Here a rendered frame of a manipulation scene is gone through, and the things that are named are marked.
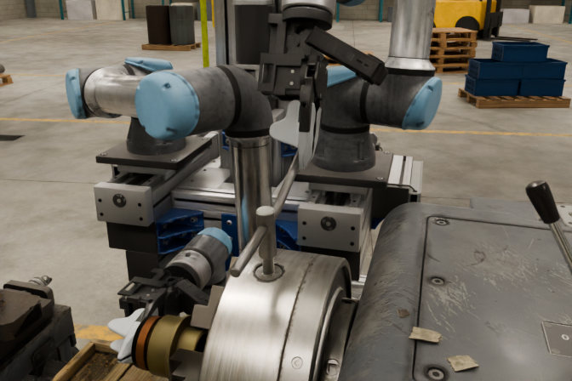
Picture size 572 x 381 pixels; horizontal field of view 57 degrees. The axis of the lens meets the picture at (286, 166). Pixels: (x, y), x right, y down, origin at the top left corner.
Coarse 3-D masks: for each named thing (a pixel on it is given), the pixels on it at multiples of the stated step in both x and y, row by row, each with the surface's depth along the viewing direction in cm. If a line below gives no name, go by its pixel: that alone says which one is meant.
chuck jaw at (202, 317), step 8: (232, 256) 77; (232, 264) 76; (216, 288) 76; (216, 296) 75; (200, 304) 75; (208, 304) 75; (216, 304) 75; (192, 312) 75; (200, 312) 75; (208, 312) 75; (192, 320) 75; (200, 320) 75; (208, 320) 74; (208, 328) 74
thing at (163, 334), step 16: (144, 320) 76; (160, 320) 75; (176, 320) 75; (144, 336) 74; (160, 336) 73; (176, 336) 73; (192, 336) 74; (144, 352) 73; (160, 352) 72; (144, 368) 74; (160, 368) 72
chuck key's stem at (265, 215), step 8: (264, 208) 62; (272, 208) 62; (256, 216) 62; (264, 216) 61; (272, 216) 62; (264, 224) 62; (272, 224) 62; (272, 232) 62; (264, 240) 63; (272, 240) 63; (264, 248) 63; (272, 248) 63; (264, 256) 64; (272, 256) 64; (264, 264) 65; (272, 264) 65; (264, 272) 65; (272, 272) 65
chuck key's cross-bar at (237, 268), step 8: (296, 152) 75; (296, 160) 73; (296, 168) 72; (288, 176) 71; (288, 184) 69; (280, 192) 68; (288, 192) 69; (280, 200) 67; (280, 208) 66; (256, 232) 60; (264, 232) 61; (256, 240) 59; (248, 248) 57; (256, 248) 59; (240, 256) 56; (248, 256) 56; (240, 264) 55; (232, 272) 54; (240, 272) 54
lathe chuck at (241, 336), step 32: (256, 256) 69; (288, 256) 69; (224, 288) 64; (256, 288) 63; (288, 288) 63; (224, 320) 60; (256, 320) 60; (288, 320) 59; (224, 352) 59; (256, 352) 58
